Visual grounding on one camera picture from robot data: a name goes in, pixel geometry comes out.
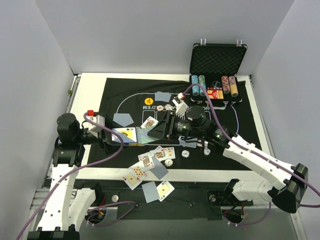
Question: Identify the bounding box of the face up jack card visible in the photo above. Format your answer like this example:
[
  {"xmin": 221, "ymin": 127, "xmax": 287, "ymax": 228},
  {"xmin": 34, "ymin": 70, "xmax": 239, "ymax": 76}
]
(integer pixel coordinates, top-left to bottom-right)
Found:
[{"xmin": 140, "ymin": 116, "xmax": 159, "ymax": 129}]

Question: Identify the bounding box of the red white chip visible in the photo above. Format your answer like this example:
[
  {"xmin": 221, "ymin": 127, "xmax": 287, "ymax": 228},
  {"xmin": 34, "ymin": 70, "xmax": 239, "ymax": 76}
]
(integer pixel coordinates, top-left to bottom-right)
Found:
[{"xmin": 156, "ymin": 105, "xmax": 164, "ymax": 112}]

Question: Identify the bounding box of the face up king card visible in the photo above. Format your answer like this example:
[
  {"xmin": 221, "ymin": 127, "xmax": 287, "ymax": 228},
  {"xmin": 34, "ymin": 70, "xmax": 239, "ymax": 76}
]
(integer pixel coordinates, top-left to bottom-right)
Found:
[{"xmin": 150, "ymin": 146, "xmax": 176, "ymax": 162}]

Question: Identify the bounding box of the blue white chip stack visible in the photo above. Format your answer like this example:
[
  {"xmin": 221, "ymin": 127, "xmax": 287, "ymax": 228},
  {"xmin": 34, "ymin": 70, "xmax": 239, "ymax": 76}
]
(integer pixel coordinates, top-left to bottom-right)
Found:
[{"xmin": 181, "ymin": 150, "xmax": 190, "ymax": 158}]

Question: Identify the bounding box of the yellow dealer button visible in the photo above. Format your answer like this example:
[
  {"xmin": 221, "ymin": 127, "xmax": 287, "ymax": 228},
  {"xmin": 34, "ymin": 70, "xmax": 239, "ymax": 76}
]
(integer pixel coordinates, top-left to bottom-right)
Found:
[{"xmin": 144, "ymin": 97, "xmax": 154, "ymax": 106}]

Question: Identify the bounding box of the blue playing card deck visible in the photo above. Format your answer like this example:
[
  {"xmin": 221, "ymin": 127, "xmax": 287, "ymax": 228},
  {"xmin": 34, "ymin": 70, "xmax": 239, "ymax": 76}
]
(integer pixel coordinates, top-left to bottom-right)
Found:
[{"xmin": 111, "ymin": 127, "xmax": 140, "ymax": 146}]

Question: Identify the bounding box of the king of diamonds card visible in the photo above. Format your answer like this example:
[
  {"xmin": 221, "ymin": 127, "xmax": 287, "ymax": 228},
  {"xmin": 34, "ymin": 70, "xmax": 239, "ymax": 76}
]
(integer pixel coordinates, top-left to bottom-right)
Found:
[{"xmin": 138, "ymin": 152, "xmax": 155, "ymax": 170}]

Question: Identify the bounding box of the grey white chip stack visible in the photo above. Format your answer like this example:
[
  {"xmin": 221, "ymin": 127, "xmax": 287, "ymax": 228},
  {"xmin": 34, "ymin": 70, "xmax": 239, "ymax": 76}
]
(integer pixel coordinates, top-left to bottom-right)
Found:
[{"xmin": 164, "ymin": 158, "xmax": 173, "ymax": 167}]

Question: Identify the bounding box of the ten of diamonds card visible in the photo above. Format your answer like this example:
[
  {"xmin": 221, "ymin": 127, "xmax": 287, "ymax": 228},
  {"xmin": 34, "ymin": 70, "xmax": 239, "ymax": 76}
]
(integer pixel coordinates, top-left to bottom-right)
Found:
[{"xmin": 129, "ymin": 161, "xmax": 148, "ymax": 180}]

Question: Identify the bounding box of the ace of hearts card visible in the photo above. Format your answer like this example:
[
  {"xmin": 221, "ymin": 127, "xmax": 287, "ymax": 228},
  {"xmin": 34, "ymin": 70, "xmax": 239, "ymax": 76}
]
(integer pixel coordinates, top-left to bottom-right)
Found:
[{"xmin": 122, "ymin": 169, "xmax": 142, "ymax": 190}]

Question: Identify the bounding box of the ace of spades card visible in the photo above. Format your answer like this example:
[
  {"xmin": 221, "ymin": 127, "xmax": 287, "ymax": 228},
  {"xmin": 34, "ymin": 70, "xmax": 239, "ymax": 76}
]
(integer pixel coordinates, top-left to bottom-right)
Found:
[{"xmin": 156, "ymin": 180, "xmax": 175, "ymax": 202}]

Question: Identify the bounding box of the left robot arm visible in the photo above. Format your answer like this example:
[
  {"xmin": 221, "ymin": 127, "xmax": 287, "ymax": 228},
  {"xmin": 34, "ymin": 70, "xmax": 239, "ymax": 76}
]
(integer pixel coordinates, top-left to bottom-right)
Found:
[{"xmin": 27, "ymin": 110, "xmax": 129, "ymax": 240}]

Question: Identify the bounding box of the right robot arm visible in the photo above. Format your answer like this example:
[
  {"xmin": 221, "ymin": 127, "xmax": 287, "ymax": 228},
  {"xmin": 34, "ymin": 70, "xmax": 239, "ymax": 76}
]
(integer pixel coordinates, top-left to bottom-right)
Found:
[{"xmin": 163, "ymin": 106, "xmax": 309, "ymax": 214}]

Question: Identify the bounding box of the black poker table mat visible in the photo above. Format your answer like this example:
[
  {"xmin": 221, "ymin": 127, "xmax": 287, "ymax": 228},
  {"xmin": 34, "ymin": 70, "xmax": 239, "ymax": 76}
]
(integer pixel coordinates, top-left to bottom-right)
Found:
[{"xmin": 98, "ymin": 78, "xmax": 261, "ymax": 171}]

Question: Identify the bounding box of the red orange card deck box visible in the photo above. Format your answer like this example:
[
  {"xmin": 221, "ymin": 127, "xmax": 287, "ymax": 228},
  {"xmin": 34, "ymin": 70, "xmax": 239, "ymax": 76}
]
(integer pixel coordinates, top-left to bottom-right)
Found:
[{"xmin": 207, "ymin": 89, "xmax": 224, "ymax": 100}]

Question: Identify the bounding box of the blue chip row right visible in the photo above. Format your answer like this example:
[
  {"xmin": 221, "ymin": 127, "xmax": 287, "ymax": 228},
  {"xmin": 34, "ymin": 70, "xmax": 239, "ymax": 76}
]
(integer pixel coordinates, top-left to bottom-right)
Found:
[{"xmin": 198, "ymin": 75, "xmax": 206, "ymax": 97}]

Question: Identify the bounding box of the blue chip row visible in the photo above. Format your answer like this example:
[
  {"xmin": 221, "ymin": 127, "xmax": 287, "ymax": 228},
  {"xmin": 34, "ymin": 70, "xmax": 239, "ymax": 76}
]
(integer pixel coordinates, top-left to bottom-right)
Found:
[
  {"xmin": 191, "ymin": 75, "xmax": 200, "ymax": 97},
  {"xmin": 198, "ymin": 75, "xmax": 206, "ymax": 97}
]

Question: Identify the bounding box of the blue chip row left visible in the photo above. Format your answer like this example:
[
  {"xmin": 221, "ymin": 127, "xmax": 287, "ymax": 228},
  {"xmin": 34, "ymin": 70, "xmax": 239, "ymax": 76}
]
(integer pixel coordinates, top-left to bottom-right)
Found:
[{"xmin": 191, "ymin": 75, "xmax": 200, "ymax": 97}]

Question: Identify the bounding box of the clear round button in case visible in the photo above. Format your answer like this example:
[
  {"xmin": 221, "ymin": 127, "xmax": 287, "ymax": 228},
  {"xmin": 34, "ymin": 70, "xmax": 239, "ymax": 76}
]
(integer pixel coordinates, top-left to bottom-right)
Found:
[{"xmin": 212, "ymin": 80, "xmax": 221, "ymax": 88}]

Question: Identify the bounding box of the red chip row in case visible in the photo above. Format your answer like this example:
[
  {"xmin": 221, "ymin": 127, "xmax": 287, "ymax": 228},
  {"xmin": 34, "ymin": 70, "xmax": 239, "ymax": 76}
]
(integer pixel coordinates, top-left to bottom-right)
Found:
[{"xmin": 221, "ymin": 75, "xmax": 231, "ymax": 94}]

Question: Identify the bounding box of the tan chip row in case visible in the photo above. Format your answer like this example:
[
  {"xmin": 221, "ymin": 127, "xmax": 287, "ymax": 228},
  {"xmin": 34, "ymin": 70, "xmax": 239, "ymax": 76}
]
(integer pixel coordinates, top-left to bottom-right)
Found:
[{"xmin": 228, "ymin": 76, "xmax": 239, "ymax": 98}]

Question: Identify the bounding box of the black poker chip case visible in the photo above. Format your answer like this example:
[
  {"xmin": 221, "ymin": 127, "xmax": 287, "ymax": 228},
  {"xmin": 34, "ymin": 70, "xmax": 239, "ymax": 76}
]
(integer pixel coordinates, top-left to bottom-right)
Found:
[{"xmin": 189, "ymin": 38, "xmax": 248, "ymax": 106}]

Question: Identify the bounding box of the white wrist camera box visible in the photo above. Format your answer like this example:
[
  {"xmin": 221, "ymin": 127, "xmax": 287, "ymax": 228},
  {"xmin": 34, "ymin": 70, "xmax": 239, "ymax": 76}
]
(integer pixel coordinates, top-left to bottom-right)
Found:
[{"xmin": 87, "ymin": 110, "xmax": 106, "ymax": 136}]

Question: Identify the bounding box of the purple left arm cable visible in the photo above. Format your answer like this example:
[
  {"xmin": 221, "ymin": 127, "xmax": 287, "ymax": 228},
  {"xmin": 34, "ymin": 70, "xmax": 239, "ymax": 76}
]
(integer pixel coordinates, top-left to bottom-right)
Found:
[{"xmin": 14, "ymin": 111, "xmax": 138, "ymax": 240}]

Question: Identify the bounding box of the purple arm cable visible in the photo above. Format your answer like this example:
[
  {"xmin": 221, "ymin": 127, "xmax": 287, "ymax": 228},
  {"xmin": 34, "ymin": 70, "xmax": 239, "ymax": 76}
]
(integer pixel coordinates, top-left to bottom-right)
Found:
[
  {"xmin": 14, "ymin": 111, "xmax": 138, "ymax": 240},
  {"xmin": 181, "ymin": 83, "xmax": 320, "ymax": 227}
]

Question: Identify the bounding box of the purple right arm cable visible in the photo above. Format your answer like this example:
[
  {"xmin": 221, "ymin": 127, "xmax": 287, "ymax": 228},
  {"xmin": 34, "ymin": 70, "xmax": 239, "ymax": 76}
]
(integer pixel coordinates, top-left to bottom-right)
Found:
[{"xmin": 181, "ymin": 83, "xmax": 320, "ymax": 227}]

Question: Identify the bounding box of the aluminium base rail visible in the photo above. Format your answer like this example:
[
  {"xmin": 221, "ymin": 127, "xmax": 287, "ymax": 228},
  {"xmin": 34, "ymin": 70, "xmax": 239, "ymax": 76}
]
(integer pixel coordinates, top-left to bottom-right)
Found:
[{"xmin": 30, "ymin": 188, "xmax": 300, "ymax": 214}]

